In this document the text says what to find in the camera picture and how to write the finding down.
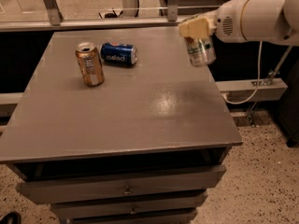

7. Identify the middle grey drawer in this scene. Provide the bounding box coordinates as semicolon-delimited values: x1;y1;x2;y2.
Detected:
50;190;207;218

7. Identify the bottom grey drawer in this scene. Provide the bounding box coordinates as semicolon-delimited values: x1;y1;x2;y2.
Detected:
67;208;197;224

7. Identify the white green 7up can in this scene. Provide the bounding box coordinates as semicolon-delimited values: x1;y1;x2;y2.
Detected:
185;37;216;67

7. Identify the metal window railing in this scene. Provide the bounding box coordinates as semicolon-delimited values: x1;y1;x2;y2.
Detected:
0;0;299;33

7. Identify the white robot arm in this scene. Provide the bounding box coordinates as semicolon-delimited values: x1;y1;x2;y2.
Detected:
178;0;299;47

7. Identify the top grey drawer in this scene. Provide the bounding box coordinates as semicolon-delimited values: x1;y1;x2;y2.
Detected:
16;165;226;204

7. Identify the black shoe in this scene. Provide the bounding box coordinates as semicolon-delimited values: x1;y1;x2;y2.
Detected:
0;212;21;224

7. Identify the grey drawer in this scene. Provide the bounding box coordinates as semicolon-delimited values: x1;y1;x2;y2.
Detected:
50;190;207;218
67;208;197;224
16;165;226;204

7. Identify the orange gold soda can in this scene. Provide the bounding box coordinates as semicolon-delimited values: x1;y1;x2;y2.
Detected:
76;42;105;87

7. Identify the grey drawer cabinet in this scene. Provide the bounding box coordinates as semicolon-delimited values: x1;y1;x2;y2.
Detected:
0;25;244;224

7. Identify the white cable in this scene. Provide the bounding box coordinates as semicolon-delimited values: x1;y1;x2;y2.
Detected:
222;40;263;105

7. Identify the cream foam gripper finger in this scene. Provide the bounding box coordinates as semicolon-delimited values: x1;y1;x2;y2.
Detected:
178;13;216;39

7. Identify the blue pepsi can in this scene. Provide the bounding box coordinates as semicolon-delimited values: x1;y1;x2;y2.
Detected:
100;42;137;66

